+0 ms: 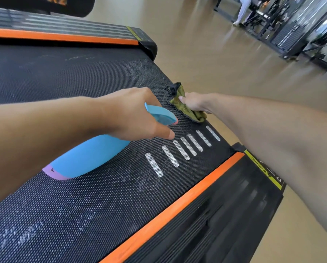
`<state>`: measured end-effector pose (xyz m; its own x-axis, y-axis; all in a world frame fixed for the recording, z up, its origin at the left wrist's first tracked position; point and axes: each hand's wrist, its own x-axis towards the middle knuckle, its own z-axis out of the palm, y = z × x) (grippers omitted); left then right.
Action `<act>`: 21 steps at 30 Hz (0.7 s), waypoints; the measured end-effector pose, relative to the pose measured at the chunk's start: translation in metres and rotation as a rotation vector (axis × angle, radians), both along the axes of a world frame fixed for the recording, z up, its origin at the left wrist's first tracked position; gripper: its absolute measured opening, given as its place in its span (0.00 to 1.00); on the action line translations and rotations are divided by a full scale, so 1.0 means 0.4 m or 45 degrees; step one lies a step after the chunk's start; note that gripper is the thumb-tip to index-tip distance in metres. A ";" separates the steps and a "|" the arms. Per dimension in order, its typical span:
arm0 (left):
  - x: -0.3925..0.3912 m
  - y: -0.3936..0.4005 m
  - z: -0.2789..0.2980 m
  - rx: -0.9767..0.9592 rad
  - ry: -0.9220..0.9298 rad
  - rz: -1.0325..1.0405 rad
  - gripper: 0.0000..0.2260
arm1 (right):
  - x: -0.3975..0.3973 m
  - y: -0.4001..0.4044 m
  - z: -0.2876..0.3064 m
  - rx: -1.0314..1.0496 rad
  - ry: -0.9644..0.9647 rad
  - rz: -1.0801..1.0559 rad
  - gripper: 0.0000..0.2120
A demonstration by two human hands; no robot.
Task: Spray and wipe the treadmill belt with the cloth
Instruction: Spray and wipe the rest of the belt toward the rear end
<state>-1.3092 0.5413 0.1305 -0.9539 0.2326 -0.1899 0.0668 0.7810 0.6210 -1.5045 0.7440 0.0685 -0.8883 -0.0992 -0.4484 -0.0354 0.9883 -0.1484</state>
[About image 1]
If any person's left hand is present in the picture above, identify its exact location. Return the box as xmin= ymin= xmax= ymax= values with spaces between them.
xmin=97 ymin=87 xmax=175 ymax=141

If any person's right hand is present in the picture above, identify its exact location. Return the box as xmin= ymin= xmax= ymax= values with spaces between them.
xmin=178 ymin=92 xmax=219 ymax=114

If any olive green cleaning cloth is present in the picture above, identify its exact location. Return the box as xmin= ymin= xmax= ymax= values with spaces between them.
xmin=167 ymin=82 xmax=207 ymax=123

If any blue spray bottle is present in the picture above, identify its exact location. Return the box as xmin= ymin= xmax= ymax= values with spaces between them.
xmin=42 ymin=103 xmax=179 ymax=180

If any person's right forearm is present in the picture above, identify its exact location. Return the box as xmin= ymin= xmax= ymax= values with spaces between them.
xmin=206 ymin=93 xmax=327 ymax=244

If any person's left forearm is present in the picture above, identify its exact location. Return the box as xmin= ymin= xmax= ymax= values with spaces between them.
xmin=0 ymin=96 xmax=113 ymax=214

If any black orange treadmill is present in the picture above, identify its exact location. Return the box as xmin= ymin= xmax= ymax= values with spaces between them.
xmin=0 ymin=6 xmax=287 ymax=263

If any black gym bench machine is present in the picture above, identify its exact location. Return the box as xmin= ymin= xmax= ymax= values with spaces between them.
xmin=213 ymin=0 xmax=279 ymax=40

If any black weight stack machine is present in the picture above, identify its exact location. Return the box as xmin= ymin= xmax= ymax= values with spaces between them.
xmin=270 ymin=0 xmax=321 ymax=60

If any grey gym machine frame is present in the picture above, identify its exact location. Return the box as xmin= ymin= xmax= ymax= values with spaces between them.
xmin=300 ymin=0 xmax=327 ymax=71

